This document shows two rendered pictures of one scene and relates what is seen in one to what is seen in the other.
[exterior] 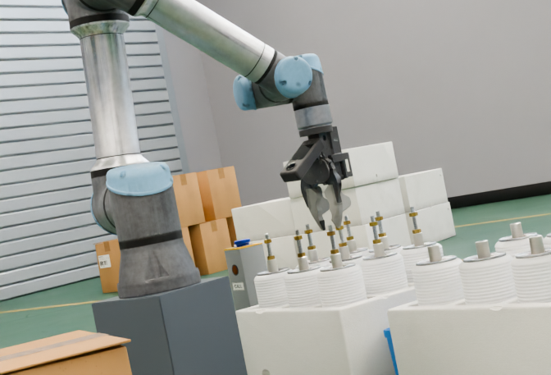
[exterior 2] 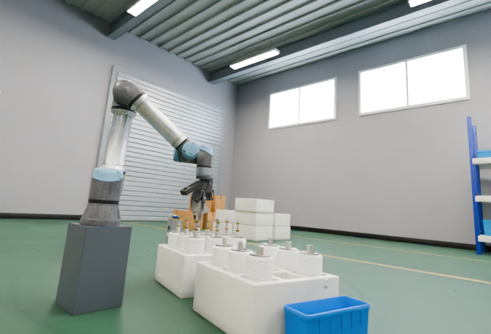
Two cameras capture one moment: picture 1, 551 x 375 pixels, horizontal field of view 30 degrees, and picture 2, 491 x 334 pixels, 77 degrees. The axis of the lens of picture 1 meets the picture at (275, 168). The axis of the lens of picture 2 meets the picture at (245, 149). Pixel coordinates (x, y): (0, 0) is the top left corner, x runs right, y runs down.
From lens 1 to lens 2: 0.73 m
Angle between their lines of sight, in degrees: 11
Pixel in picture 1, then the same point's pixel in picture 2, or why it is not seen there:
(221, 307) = (122, 240)
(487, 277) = (236, 259)
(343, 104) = (271, 187)
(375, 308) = (202, 259)
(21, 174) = (163, 182)
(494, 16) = (324, 170)
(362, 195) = (258, 215)
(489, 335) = (226, 289)
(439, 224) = (284, 233)
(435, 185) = (286, 219)
